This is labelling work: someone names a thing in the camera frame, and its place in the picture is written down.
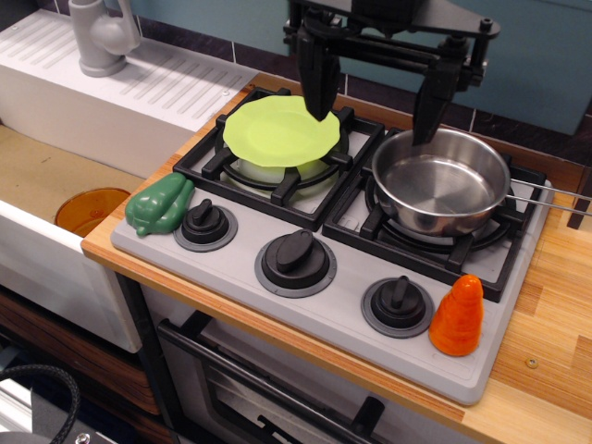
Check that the black left burner grate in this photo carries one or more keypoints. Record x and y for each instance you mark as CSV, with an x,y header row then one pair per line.
x,y
277,203

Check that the black middle stove knob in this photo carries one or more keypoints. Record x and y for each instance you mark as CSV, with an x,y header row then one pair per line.
x,y
295,265

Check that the black right stove knob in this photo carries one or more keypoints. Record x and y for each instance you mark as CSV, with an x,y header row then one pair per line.
x,y
398,308

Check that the orange toy carrot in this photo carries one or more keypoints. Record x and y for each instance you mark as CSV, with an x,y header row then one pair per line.
x,y
456,326

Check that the toy oven door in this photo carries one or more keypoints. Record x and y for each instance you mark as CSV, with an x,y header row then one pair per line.
x,y
397,423

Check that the black left stove knob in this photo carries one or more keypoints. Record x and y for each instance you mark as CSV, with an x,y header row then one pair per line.
x,y
206,227

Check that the black stove knob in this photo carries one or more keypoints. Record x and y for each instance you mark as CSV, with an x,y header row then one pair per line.
x,y
295,265
206,227
398,308

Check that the black burner grate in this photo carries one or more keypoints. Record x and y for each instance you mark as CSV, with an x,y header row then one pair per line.
x,y
277,203
492,252

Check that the light green plastic plate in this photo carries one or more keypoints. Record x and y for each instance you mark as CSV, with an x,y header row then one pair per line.
x,y
278,131

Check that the orange plastic sink drain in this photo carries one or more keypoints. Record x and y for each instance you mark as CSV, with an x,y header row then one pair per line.
x,y
83,212

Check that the grey toy stove top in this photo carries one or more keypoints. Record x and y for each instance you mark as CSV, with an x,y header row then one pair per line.
x,y
334,315

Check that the grey toy faucet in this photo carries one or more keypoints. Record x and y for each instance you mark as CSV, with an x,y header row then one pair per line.
x,y
103,41

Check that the green toy bell pepper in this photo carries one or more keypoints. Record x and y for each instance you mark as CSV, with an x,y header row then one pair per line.
x,y
160,208

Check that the stainless steel pan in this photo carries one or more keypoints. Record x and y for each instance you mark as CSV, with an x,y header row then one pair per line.
x,y
448,187

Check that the black oven door handle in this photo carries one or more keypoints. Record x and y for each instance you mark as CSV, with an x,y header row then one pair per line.
x,y
263,406

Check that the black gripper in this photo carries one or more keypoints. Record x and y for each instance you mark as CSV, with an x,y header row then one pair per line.
x,y
445,43

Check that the black right burner grate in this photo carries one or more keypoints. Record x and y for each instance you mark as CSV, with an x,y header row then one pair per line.
x,y
492,252

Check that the white toy sink unit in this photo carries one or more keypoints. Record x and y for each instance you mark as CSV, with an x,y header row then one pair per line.
x,y
63,133

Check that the brass screw in counter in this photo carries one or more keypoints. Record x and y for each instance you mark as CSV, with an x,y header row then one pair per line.
x,y
532,363

